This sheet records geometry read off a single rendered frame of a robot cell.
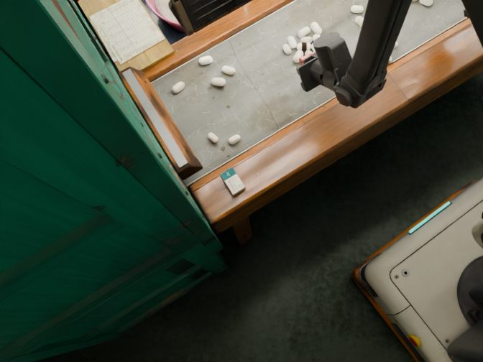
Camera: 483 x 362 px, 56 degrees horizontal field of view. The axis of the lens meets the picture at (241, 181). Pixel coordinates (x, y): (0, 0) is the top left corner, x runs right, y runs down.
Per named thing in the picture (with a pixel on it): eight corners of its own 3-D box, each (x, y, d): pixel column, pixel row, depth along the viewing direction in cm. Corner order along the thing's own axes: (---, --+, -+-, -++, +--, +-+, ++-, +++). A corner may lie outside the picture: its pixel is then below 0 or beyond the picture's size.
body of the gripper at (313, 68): (294, 66, 104) (310, 75, 98) (330, 45, 105) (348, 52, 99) (302, 90, 108) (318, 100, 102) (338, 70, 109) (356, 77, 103)
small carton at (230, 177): (245, 189, 109) (245, 187, 107) (233, 196, 109) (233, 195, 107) (233, 169, 111) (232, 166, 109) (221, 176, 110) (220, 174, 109)
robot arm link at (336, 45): (351, 109, 91) (384, 86, 92) (334, 60, 85) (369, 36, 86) (318, 94, 101) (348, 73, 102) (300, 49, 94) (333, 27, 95)
